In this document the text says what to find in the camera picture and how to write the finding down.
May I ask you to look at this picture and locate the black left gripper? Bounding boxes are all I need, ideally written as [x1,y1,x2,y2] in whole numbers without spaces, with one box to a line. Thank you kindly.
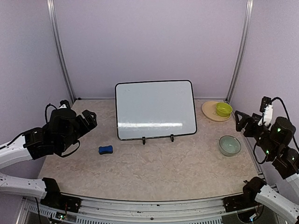
[59,110,97,153]

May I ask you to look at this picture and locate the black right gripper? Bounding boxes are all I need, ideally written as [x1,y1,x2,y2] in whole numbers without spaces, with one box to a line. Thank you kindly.
[235,110,277,158]

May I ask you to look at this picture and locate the blue whiteboard eraser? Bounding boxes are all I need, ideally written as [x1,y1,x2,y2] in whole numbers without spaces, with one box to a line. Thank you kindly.
[99,145,113,155]

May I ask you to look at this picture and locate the white whiteboard with black frame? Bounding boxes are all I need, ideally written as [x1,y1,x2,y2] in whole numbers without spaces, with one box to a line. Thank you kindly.
[115,80,197,140]

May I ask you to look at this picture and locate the metal whiteboard stand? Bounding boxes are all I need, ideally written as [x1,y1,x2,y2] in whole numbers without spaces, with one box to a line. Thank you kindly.
[142,134,174,145]

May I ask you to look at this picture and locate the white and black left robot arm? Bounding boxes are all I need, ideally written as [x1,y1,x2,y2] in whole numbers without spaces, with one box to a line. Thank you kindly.
[0,106,97,209]

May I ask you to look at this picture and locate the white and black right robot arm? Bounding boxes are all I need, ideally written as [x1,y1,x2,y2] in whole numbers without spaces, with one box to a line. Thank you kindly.
[223,111,299,224]

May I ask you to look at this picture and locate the yellow-green plastic bowl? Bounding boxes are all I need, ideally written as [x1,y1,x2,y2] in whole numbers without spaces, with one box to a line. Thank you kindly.
[216,102,233,117]

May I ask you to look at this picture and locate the clear glass bowl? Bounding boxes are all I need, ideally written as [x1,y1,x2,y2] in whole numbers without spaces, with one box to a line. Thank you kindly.
[218,135,242,156]

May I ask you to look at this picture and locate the beige wooden plate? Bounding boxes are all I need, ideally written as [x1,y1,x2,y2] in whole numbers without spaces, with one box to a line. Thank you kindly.
[201,101,231,122]

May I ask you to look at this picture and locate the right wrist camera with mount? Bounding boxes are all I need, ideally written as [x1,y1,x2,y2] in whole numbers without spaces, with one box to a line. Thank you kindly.
[258,96,273,127]

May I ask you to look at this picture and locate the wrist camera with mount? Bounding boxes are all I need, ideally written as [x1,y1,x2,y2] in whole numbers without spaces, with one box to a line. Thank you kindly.
[58,100,71,109]
[258,96,273,127]

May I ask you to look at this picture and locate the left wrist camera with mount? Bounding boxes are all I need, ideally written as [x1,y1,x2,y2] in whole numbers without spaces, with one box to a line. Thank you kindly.
[58,100,71,109]

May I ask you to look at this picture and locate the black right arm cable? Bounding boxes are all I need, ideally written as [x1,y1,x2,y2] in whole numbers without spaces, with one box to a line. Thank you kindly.
[253,97,299,164]

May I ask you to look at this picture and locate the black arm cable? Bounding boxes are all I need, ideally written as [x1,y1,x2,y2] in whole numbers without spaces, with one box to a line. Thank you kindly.
[44,104,58,123]
[253,97,299,164]

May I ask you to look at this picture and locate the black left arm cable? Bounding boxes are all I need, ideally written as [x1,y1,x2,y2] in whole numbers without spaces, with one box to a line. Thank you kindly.
[44,104,58,123]

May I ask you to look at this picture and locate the front aluminium rail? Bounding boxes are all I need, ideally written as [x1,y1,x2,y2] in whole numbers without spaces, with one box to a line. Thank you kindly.
[17,185,287,224]

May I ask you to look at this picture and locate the right aluminium frame post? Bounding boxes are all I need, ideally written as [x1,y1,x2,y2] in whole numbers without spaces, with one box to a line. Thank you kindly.
[225,0,254,104]

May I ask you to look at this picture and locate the aluminium frame post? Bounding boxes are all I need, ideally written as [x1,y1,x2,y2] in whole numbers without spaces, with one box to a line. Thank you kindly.
[225,0,254,104]
[46,0,76,104]

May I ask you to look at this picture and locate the left aluminium frame post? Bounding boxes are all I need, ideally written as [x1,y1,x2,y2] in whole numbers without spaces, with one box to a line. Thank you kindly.
[46,0,76,104]

